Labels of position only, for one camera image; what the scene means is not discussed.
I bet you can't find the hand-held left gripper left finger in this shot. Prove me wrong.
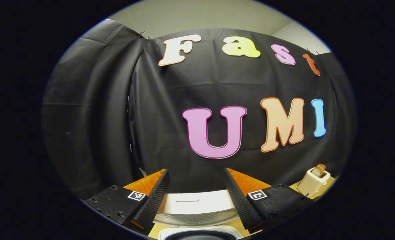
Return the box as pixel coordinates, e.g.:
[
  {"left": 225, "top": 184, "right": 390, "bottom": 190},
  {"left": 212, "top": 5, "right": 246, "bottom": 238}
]
[{"left": 84, "top": 168, "right": 170, "bottom": 235}]

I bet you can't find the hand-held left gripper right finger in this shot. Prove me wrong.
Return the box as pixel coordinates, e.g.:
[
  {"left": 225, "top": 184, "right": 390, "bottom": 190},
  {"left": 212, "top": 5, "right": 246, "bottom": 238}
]
[{"left": 224, "top": 168, "right": 315, "bottom": 234}]

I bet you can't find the white rice cooker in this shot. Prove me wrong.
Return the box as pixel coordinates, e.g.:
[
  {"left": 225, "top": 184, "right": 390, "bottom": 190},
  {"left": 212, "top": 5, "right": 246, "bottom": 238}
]
[{"left": 152, "top": 189, "right": 244, "bottom": 240}]

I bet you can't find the white toaster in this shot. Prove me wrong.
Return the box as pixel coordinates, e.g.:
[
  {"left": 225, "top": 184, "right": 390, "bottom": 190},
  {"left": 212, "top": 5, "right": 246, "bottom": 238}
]
[{"left": 296, "top": 168, "right": 332, "bottom": 199}]

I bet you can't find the black backdrop cloth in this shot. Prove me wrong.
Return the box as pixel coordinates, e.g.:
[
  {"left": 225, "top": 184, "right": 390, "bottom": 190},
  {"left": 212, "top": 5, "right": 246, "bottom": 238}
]
[{"left": 41, "top": 18, "right": 357, "bottom": 200}]

